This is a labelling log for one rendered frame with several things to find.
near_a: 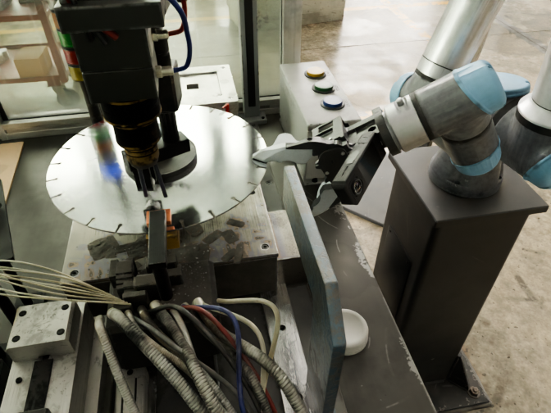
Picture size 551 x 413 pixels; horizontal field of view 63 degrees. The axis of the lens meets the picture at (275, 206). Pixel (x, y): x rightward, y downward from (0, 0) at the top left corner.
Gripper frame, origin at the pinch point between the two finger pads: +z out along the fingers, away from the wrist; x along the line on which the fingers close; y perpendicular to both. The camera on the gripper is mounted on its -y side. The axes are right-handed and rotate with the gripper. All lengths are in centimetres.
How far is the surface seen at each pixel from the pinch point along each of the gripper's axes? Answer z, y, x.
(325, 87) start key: -9.2, 33.0, -2.9
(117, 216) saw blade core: 14.3, -13.1, 16.2
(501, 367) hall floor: -14, 22, -113
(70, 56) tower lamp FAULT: 25.1, 21.5, 31.5
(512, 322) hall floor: -22, 39, -118
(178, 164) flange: 8.4, -2.6, 13.9
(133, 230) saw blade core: 12.0, -15.6, 14.7
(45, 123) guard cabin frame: 53, 37, 22
